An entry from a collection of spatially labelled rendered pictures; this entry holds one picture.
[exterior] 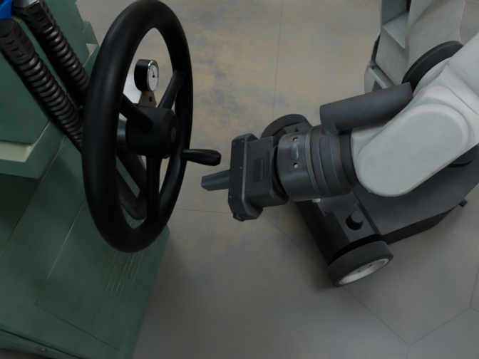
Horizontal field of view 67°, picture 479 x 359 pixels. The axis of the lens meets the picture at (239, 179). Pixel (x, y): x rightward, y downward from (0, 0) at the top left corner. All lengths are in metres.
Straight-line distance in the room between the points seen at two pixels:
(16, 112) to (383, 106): 0.35
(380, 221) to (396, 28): 0.56
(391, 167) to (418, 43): 0.47
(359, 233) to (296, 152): 0.68
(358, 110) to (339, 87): 1.35
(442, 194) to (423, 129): 0.94
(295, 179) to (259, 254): 0.82
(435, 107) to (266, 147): 0.20
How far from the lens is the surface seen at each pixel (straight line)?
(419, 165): 0.38
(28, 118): 0.39
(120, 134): 0.45
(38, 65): 0.37
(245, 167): 0.47
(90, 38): 0.67
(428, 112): 0.37
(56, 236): 0.65
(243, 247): 1.24
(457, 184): 1.35
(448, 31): 0.86
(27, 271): 0.61
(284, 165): 0.43
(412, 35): 0.79
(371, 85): 1.01
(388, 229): 1.16
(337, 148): 0.41
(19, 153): 0.40
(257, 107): 1.61
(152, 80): 0.76
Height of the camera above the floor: 1.14
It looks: 57 degrees down
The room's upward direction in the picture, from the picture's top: straight up
